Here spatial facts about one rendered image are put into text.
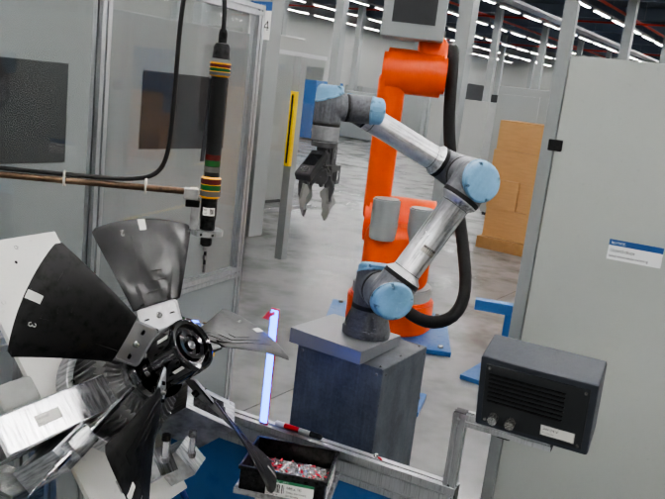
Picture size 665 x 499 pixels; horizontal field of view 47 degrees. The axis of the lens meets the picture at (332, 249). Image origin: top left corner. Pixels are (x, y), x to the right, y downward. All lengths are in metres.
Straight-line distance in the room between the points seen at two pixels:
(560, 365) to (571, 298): 1.48
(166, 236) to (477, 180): 0.89
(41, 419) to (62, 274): 0.27
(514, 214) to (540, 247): 6.43
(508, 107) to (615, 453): 9.44
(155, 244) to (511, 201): 8.10
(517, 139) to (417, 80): 4.22
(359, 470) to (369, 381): 0.32
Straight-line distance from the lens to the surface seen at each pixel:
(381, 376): 2.25
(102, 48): 2.41
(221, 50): 1.63
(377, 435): 2.34
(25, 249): 1.89
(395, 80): 5.60
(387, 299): 2.18
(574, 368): 1.79
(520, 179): 9.63
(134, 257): 1.78
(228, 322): 1.93
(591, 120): 3.18
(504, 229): 9.72
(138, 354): 1.64
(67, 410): 1.60
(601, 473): 3.47
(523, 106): 12.32
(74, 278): 1.54
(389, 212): 5.43
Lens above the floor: 1.79
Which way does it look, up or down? 12 degrees down
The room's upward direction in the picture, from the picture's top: 7 degrees clockwise
